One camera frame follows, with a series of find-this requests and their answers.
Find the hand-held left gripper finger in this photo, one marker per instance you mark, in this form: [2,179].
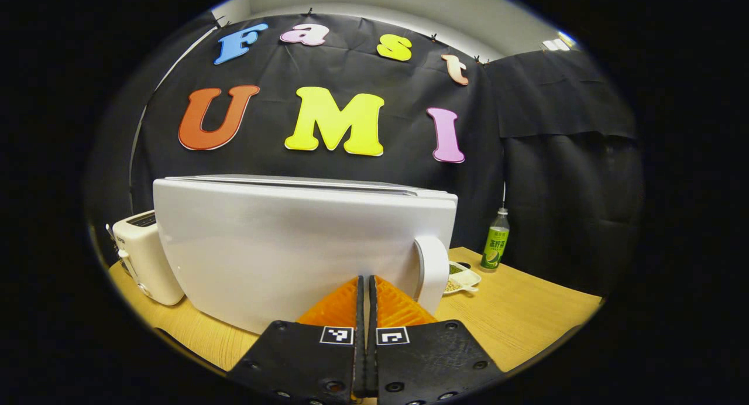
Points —
[358,358]
[371,358]

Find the white microwave oven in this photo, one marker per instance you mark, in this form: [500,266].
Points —
[263,247]

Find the white divided dish of beans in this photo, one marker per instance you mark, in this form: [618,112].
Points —
[465,279]

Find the green label drink bottle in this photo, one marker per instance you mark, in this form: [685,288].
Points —
[495,247]

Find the white toaster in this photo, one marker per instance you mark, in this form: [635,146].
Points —
[146,264]

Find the small ceiling light panel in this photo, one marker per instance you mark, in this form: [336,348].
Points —
[556,44]

